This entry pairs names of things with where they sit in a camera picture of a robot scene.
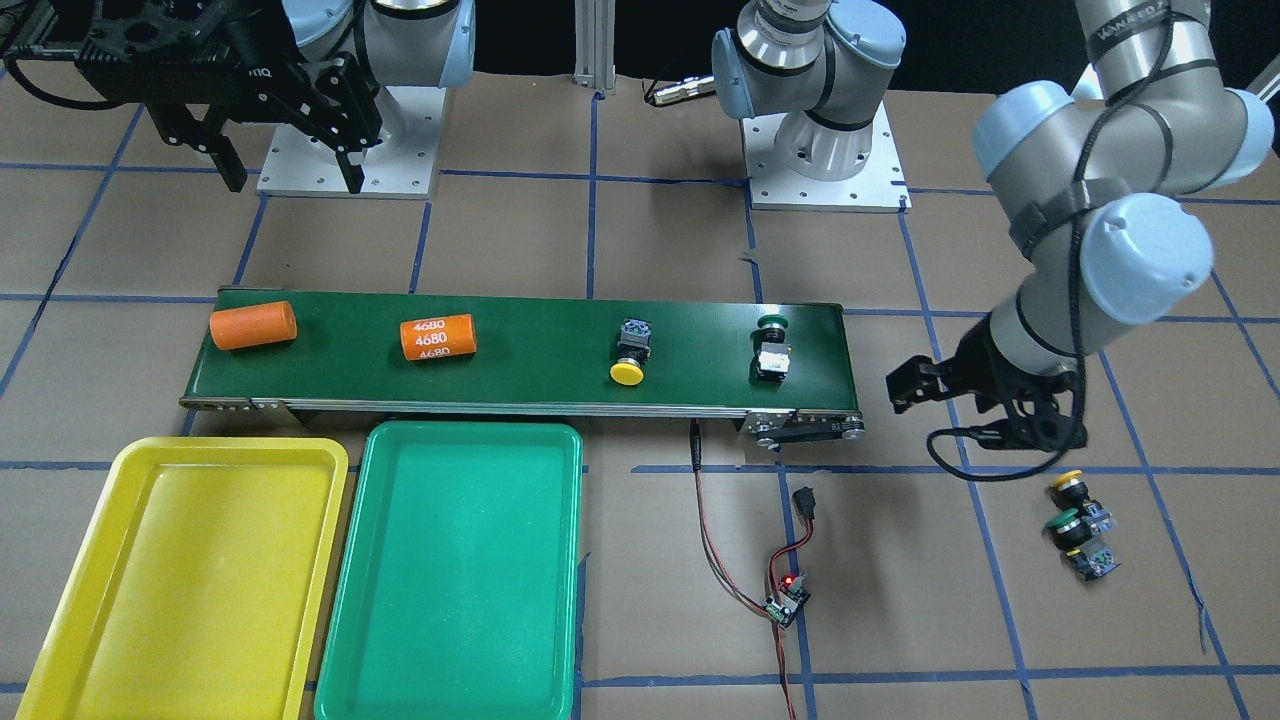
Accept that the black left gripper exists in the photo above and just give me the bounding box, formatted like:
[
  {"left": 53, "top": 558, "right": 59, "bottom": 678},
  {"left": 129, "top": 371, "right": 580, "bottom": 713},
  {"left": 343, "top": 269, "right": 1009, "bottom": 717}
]
[{"left": 884, "top": 318, "right": 1088, "bottom": 452}]

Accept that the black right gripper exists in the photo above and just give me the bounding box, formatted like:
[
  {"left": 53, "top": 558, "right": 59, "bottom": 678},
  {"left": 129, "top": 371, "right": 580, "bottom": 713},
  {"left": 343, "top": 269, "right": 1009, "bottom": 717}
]
[{"left": 67, "top": 1, "right": 381, "bottom": 195}]

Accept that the yellow push button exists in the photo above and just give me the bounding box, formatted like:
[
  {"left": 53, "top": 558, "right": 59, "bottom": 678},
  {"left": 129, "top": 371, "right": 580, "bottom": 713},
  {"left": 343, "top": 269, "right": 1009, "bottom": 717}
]
[
  {"left": 1047, "top": 470, "right": 1098, "bottom": 518},
  {"left": 609, "top": 318, "right": 652, "bottom": 387}
]

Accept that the plain orange cylinder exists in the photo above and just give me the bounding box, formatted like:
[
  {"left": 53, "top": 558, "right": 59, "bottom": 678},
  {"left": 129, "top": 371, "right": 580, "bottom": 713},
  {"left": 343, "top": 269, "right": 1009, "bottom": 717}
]
[{"left": 209, "top": 301, "right": 298, "bottom": 351}]

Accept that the green push button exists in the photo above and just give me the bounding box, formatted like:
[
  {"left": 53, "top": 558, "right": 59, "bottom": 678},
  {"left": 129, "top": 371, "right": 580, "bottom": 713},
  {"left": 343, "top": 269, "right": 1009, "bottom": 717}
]
[
  {"left": 751, "top": 313, "right": 792, "bottom": 384},
  {"left": 1044, "top": 509, "right": 1120, "bottom": 583}
]

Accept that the orange cylinder with number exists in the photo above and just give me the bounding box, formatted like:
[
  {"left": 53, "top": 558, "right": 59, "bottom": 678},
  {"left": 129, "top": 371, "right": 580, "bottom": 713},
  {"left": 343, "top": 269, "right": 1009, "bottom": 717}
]
[{"left": 399, "top": 314, "right": 477, "bottom": 363}]

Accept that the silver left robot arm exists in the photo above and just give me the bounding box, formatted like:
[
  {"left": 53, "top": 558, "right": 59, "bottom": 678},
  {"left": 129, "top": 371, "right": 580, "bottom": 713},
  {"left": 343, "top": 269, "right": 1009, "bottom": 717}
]
[{"left": 710, "top": 1, "right": 1274, "bottom": 452}]

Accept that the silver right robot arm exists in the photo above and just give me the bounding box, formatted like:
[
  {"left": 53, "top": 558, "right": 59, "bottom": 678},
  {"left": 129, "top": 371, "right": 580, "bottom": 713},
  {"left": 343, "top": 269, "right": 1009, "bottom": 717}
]
[{"left": 44, "top": 1, "right": 475, "bottom": 199}]

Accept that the green conveyor belt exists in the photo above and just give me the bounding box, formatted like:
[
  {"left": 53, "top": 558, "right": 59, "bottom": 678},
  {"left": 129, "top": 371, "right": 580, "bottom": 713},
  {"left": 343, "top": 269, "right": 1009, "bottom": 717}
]
[{"left": 180, "top": 288, "right": 865, "bottom": 448}]

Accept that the small controller board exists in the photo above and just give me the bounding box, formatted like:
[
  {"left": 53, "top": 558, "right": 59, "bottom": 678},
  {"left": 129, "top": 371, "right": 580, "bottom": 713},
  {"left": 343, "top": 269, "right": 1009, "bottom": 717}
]
[{"left": 764, "top": 571, "right": 812, "bottom": 628}]

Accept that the yellow plastic tray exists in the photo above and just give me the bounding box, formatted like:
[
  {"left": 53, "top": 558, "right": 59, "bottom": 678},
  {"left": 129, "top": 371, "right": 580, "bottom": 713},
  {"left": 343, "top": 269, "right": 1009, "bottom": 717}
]
[{"left": 15, "top": 437, "right": 349, "bottom": 719}]

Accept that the green plastic tray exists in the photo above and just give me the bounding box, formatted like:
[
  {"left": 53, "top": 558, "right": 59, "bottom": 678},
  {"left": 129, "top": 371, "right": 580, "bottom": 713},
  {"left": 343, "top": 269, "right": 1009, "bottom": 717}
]
[{"left": 314, "top": 421, "right": 582, "bottom": 719}]

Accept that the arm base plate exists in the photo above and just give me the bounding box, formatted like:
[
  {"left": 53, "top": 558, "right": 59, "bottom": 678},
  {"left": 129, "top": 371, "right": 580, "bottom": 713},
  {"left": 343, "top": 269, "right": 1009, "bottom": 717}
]
[
  {"left": 740, "top": 104, "right": 913, "bottom": 213},
  {"left": 256, "top": 85, "right": 445, "bottom": 199}
]

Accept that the red black power cable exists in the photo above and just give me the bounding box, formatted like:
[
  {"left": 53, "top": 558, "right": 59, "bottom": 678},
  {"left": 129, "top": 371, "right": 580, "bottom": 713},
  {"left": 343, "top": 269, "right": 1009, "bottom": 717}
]
[{"left": 689, "top": 420, "right": 819, "bottom": 720}]

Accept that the aluminium frame post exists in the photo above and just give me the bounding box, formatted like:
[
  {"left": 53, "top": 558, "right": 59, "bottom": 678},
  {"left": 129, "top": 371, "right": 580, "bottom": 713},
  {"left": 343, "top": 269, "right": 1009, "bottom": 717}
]
[{"left": 573, "top": 0, "right": 616, "bottom": 95}]

